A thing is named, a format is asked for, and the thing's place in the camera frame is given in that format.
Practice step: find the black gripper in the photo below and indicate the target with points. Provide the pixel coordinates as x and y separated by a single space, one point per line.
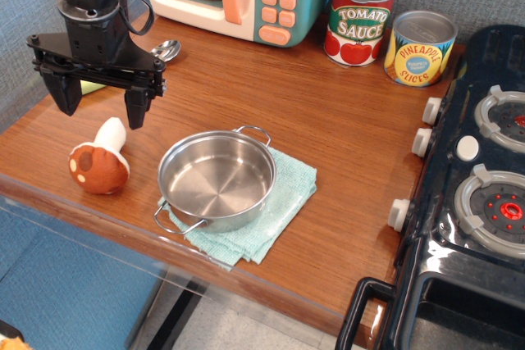
96 47

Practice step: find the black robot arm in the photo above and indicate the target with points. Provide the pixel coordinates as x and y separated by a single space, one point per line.
97 47

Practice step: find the plush brown mushroom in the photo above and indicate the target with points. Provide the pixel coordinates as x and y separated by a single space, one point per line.
98 167

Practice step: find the silver steel pot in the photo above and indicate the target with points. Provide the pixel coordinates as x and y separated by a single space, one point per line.
215 181

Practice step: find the teal folded cloth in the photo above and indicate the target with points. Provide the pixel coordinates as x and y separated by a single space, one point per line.
295 184

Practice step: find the orange plush toy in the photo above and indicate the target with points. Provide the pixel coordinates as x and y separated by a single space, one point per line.
14 344

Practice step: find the tomato sauce can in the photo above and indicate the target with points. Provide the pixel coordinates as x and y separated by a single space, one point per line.
356 29

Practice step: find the pineapple slices can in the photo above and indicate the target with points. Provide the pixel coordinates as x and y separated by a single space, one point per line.
420 46

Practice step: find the black toy stove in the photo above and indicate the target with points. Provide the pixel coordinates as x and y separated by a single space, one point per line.
460 263

